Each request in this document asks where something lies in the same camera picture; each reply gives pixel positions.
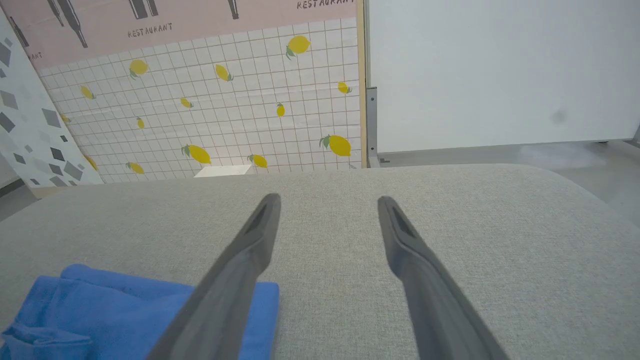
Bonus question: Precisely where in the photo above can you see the blue and white shirt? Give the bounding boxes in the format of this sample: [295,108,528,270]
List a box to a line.
[0,264,280,360]

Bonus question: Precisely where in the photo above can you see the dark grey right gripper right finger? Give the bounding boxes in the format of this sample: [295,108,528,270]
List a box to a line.
[377,195,511,360]

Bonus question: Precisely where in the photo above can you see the grey metal board bracket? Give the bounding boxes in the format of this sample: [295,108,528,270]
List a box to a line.
[366,87,391,169]

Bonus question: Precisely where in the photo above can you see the lemon print backdrop board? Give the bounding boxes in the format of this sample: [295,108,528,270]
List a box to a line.
[0,0,368,186]

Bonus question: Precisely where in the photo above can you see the grey terrazzo print board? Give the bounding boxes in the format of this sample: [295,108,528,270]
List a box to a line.
[0,10,105,194]

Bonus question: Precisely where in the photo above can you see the white box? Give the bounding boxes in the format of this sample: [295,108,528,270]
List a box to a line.
[193,164,252,179]

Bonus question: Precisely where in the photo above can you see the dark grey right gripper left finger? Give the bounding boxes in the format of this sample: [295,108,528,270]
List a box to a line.
[145,193,282,360]

